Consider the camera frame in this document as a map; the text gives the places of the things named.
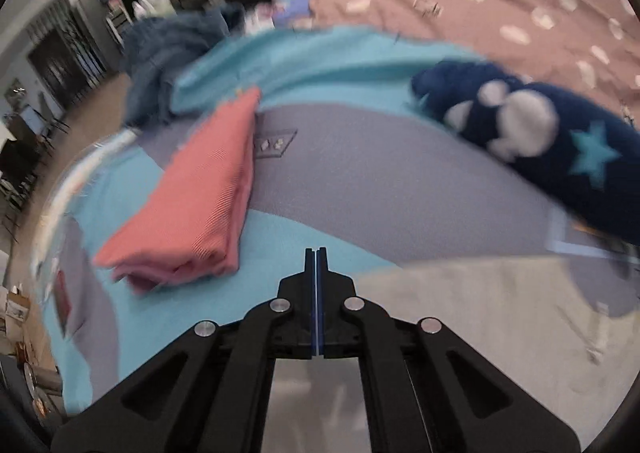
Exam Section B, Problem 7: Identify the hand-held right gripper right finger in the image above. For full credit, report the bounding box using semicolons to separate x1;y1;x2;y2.
319;247;581;453

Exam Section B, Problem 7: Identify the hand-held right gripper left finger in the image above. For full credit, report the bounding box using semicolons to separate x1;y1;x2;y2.
50;248;317;453

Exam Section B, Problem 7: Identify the pale grey small garment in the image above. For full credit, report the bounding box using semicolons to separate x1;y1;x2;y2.
270;255;628;453

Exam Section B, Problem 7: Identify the teal grey patterned blanket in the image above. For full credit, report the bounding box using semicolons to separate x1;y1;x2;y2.
37;25;626;416

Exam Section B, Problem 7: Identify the folded coral red cloth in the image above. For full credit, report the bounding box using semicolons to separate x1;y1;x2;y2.
94;87;262;295

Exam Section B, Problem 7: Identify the navy star print garment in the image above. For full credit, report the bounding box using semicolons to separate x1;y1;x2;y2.
410;60;640;248

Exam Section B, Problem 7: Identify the blue denim garment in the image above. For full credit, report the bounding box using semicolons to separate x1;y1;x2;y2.
120;3;247;128

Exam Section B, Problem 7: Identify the cardboard box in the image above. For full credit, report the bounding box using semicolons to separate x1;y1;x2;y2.
4;287;32;323

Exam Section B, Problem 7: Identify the dark cabinet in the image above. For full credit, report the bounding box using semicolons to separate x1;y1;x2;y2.
27;0;110;110

